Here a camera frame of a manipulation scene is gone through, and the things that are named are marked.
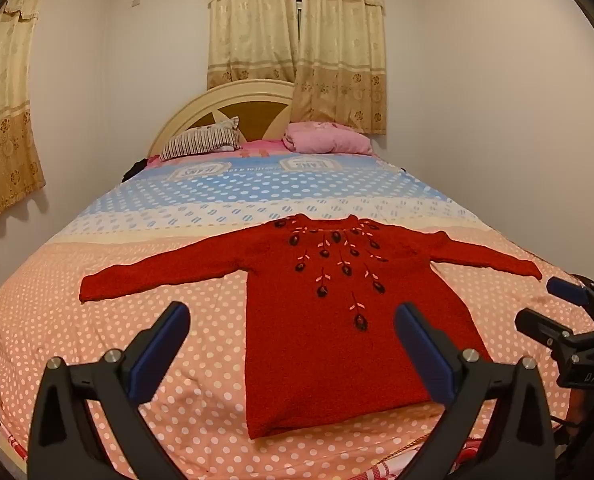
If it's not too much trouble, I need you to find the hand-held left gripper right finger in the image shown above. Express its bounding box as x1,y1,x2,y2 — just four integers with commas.
395,302,556,480

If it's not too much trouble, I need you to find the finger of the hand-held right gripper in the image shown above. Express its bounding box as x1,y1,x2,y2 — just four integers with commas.
515,308,578,348
547,276,594,312

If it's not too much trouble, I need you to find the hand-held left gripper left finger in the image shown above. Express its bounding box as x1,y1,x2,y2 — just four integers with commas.
28,301,192,480

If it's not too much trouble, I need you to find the red embroidered sweater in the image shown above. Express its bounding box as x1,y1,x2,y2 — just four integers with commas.
79,213,544,441

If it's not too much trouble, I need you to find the polka dot bed blanket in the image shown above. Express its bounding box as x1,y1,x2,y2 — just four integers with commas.
0,152,594,480

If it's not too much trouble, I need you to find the dark cloth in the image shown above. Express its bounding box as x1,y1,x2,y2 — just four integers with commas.
122,159,150,184

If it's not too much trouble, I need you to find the striped pillow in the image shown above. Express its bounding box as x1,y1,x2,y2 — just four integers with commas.
159,116,242,162

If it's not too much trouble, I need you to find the pink bed sheet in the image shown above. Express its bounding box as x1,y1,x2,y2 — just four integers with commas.
146,139,292,168

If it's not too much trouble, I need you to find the pink pillow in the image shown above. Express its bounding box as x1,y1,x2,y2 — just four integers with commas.
283,121,374,156

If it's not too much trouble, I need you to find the cream wooden headboard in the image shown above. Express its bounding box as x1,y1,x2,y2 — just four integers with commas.
148,80,298,158

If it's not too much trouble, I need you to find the beige patterned side curtain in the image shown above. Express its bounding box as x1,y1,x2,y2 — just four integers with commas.
0,0,58,229

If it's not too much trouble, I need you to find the beige patterned window curtain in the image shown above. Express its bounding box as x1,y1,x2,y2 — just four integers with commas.
207,0,304,89
290,0,388,136

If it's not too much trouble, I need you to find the thin black cable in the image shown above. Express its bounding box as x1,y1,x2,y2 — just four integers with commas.
549,412,580,433

